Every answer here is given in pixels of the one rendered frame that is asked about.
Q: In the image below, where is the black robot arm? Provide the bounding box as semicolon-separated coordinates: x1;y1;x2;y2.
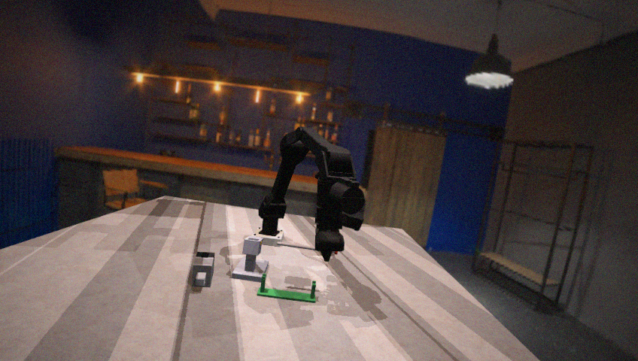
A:
259;126;365;236

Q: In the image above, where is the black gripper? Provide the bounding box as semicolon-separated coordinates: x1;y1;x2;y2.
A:
315;201;345;262

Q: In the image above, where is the green u-shaped bracket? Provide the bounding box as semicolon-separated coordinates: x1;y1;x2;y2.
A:
257;274;316;303

